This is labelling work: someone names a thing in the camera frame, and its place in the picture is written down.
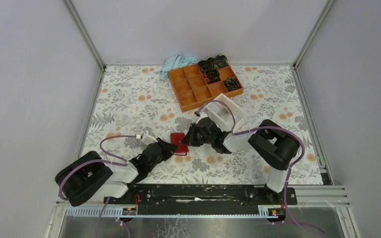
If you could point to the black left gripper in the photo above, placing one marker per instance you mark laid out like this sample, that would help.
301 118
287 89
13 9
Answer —
168 149

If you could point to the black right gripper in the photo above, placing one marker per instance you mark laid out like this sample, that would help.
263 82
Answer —
189 139

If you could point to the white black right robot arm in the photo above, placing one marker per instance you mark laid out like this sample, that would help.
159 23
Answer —
280 148

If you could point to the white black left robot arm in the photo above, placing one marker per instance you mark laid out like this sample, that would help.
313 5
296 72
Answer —
79 181

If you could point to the white card box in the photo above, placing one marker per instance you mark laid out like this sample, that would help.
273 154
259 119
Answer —
224 112

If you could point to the orange wooden compartment tray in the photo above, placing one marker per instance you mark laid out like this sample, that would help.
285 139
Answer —
201 82

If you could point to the rolled tie green pattern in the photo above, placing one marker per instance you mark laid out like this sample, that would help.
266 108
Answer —
232 84

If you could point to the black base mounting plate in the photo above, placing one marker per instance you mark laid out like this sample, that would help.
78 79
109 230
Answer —
191 199

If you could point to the rolled tie orange pattern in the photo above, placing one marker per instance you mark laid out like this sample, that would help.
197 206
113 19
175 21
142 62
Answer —
211 76

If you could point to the rolled tie dark striped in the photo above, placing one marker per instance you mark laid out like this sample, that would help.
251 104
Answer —
205 65

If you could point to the rolled tie yellow green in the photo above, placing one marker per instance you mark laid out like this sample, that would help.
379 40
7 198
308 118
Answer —
220 61

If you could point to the light blue cloth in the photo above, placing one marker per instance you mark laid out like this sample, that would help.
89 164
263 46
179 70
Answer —
175 62

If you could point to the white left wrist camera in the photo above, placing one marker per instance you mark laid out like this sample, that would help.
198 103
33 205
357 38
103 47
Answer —
147 139

